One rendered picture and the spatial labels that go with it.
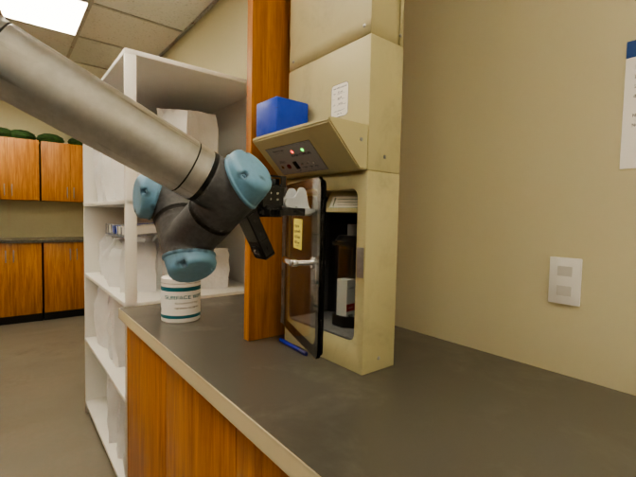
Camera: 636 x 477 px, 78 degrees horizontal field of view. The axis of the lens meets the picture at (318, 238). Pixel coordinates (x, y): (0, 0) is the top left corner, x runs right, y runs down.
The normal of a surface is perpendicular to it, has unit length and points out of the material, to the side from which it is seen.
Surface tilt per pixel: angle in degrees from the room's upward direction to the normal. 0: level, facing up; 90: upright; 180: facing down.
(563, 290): 90
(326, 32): 90
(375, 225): 90
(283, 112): 90
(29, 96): 128
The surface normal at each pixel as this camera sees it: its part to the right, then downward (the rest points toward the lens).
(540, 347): -0.78, 0.02
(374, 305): 0.62, 0.05
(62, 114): 0.18, 0.65
